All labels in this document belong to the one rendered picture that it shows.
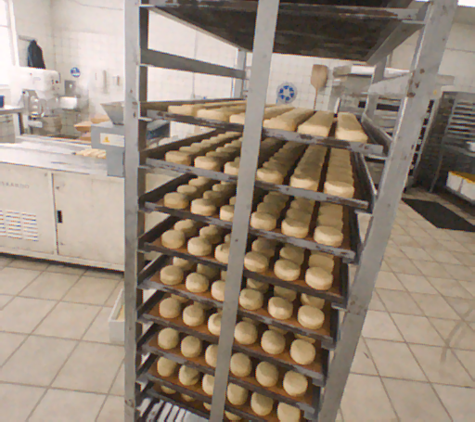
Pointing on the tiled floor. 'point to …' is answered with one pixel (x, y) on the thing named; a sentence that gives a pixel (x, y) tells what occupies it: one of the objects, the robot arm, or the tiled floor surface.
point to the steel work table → (440, 166)
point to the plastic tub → (121, 317)
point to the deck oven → (345, 82)
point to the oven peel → (318, 78)
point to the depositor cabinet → (62, 214)
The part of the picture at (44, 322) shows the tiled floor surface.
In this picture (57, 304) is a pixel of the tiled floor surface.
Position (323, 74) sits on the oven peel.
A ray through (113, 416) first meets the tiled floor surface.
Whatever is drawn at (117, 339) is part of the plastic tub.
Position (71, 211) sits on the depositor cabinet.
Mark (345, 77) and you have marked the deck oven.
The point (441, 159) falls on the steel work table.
